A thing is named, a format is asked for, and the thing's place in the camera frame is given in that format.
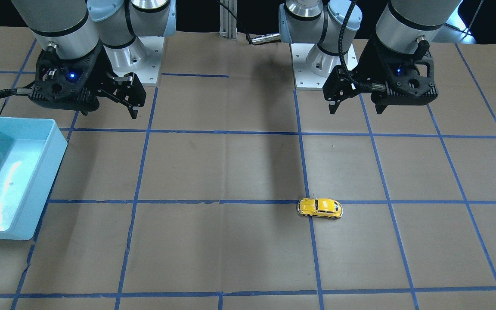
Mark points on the aluminium frame post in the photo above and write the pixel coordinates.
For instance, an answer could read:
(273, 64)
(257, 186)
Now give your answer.
(227, 18)

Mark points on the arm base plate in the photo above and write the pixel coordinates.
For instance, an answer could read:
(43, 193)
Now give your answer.
(143, 57)
(311, 66)

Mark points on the yellow beetle toy car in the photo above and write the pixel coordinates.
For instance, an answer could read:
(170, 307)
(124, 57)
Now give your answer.
(320, 207)

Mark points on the light blue plastic bin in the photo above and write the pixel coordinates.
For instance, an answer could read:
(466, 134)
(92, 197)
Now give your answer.
(31, 152)

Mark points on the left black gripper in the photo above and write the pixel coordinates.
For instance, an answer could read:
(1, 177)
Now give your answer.
(367, 65)

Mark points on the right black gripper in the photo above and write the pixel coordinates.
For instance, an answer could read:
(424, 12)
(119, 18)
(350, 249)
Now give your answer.
(100, 69)

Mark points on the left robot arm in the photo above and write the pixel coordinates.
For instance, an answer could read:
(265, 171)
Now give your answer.
(334, 26)

